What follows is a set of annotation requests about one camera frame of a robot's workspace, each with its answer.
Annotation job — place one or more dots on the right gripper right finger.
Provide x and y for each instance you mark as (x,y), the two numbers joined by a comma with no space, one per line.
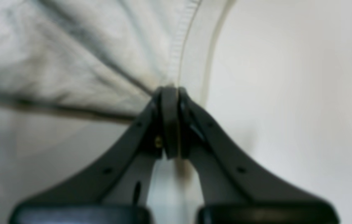
(235,188)

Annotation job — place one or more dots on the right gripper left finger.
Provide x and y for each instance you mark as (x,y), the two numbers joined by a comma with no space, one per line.
(114,188)

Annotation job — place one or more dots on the grey t-shirt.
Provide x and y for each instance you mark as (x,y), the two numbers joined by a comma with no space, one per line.
(105,57)

